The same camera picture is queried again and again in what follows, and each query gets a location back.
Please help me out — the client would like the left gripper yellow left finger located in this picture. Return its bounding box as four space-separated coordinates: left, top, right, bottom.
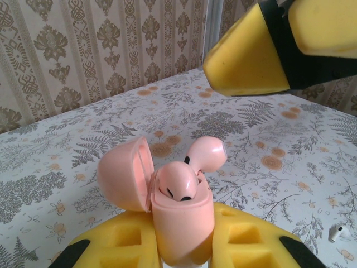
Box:
54 209 168 268

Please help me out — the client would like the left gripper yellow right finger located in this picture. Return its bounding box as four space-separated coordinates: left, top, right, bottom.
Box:
206 202 326 268

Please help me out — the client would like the pink earbud charging case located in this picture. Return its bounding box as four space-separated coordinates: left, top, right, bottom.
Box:
97 136 215 265

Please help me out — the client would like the white wireless earbud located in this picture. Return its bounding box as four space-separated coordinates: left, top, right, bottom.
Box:
328 224 353 243

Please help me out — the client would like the pink wireless earbud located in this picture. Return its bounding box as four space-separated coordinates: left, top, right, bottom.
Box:
157 161 200 202
182 136 227 174

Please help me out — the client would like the floral patterned table covering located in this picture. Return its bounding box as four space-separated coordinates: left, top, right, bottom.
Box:
0 66 357 268

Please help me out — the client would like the aluminium upright post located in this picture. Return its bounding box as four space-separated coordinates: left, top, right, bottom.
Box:
208 0 224 69

